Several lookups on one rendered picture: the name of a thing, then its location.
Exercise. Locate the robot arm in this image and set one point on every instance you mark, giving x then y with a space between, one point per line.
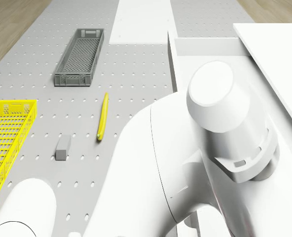
148 172

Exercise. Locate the banana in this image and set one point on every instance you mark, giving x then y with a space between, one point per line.
103 118

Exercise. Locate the dark grey basket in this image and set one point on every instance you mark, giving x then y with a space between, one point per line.
72 80

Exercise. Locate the grey cube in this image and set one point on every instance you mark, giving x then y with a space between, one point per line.
62 151

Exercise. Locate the white board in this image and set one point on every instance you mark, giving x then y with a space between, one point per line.
143 22

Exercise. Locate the white cabinet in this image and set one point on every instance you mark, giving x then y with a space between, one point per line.
279 54

